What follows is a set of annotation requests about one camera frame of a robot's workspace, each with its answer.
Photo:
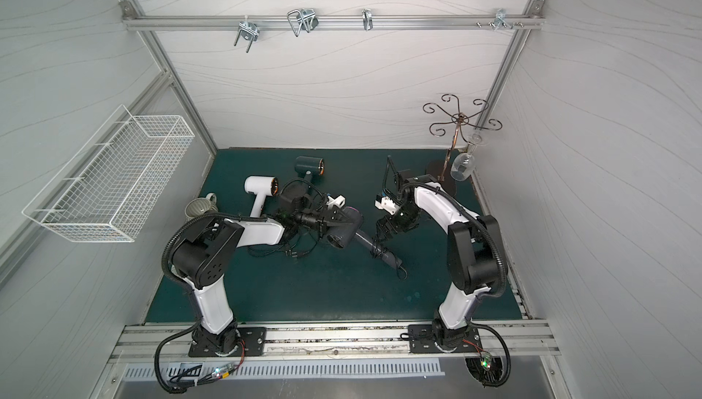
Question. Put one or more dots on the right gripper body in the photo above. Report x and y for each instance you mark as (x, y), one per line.
(396, 221)

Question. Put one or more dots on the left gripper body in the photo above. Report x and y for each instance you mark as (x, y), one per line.
(322, 219)

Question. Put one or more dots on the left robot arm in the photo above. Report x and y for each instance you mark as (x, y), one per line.
(198, 255)

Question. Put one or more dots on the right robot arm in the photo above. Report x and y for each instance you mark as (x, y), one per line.
(475, 259)

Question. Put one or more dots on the dark green hair dryer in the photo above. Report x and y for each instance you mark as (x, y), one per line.
(309, 167)

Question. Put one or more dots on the white hair dryer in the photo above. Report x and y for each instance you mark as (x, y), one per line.
(262, 188)

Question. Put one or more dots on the green table mat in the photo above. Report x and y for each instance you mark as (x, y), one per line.
(329, 284)

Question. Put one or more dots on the clear wine glass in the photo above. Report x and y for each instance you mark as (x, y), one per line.
(464, 164)

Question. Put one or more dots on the metal glass holder stand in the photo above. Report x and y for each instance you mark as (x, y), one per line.
(455, 124)

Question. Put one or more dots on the striped ceramic mug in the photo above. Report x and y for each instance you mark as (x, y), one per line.
(201, 206)

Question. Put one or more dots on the small metal clamp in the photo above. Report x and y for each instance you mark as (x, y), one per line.
(367, 19)

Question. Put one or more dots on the white vent strip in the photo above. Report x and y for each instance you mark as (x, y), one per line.
(298, 369)

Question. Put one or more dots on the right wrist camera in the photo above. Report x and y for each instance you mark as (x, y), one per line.
(386, 204)

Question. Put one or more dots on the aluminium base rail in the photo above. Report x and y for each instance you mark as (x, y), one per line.
(338, 340)

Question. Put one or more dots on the aluminium top rail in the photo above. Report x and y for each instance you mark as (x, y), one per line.
(351, 22)

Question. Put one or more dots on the metal u-bolt bracket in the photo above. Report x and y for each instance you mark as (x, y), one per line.
(302, 20)

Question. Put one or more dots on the metal hook bracket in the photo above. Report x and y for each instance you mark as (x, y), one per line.
(247, 33)

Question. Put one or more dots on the metal bolt bracket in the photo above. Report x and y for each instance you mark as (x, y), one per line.
(501, 21)

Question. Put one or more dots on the white wire basket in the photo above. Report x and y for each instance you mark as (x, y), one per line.
(106, 191)

